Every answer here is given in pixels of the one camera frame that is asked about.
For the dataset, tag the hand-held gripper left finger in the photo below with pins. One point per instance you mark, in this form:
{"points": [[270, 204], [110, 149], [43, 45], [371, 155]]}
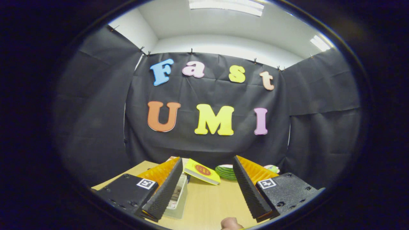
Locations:
{"points": [[166, 191]]}

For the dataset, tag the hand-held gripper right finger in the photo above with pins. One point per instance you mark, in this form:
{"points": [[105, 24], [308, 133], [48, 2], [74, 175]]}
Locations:
{"points": [[250, 191]]}

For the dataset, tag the brown fuzzy shoe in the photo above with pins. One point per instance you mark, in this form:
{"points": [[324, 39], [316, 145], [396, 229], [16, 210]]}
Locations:
{"points": [[175, 193]]}

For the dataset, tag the pale green fabric storage box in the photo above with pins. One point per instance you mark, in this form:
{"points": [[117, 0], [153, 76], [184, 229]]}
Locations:
{"points": [[179, 211]]}

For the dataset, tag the pink and green plush toy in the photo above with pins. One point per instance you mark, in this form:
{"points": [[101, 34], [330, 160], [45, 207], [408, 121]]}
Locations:
{"points": [[271, 168]]}

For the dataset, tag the watermelon slice plush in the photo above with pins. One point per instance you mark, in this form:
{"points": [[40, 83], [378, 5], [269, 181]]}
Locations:
{"points": [[225, 172]]}

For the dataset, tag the yellow book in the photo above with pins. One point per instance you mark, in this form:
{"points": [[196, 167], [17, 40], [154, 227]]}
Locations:
{"points": [[191, 171]]}

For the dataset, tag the beige book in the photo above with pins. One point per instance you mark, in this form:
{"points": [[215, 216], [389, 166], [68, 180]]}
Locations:
{"points": [[186, 162]]}

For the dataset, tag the ceiling light panel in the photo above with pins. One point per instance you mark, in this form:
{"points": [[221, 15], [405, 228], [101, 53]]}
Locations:
{"points": [[223, 5], [319, 43]]}

